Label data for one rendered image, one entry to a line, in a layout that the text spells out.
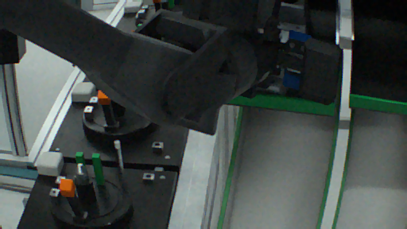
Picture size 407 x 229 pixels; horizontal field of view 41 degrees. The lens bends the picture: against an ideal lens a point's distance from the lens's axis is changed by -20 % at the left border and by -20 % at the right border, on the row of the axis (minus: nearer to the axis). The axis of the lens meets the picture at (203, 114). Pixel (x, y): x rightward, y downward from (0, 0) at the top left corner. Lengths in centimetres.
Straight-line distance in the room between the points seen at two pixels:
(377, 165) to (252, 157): 19
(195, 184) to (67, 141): 25
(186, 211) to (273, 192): 17
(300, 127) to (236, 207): 13
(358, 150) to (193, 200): 27
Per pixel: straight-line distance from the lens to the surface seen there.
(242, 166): 81
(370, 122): 83
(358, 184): 81
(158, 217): 89
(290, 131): 81
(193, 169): 101
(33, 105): 148
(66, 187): 79
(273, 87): 67
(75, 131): 111
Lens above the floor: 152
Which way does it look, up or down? 30 degrees down
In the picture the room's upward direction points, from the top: 2 degrees counter-clockwise
